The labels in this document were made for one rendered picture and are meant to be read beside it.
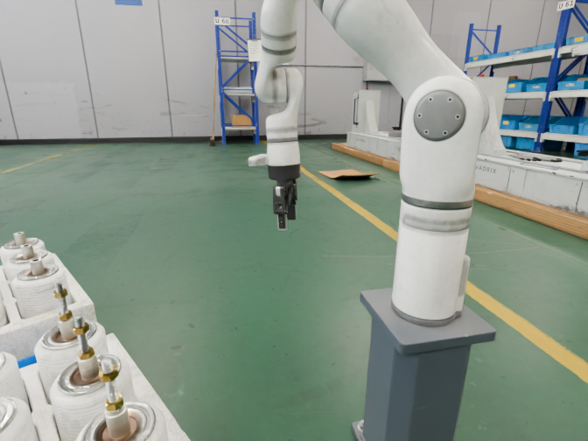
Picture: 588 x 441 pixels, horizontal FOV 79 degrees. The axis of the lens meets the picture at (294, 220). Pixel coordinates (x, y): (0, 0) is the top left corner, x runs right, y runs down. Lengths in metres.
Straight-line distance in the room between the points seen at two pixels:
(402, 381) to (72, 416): 0.44
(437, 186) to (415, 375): 0.27
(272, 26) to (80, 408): 0.66
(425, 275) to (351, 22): 0.35
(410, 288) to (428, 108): 0.24
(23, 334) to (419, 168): 0.80
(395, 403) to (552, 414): 0.44
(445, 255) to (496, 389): 0.52
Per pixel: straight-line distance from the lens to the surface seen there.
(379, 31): 0.54
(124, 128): 6.88
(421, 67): 0.55
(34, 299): 0.93
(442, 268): 0.51
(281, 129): 0.79
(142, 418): 0.50
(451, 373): 0.60
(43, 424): 0.66
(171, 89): 6.74
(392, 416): 0.63
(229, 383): 0.89
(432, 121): 0.47
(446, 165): 0.47
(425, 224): 0.49
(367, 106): 4.86
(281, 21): 0.73
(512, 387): 1.00
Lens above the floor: 0.60
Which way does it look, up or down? 18 degrees down
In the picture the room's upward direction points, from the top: straight up
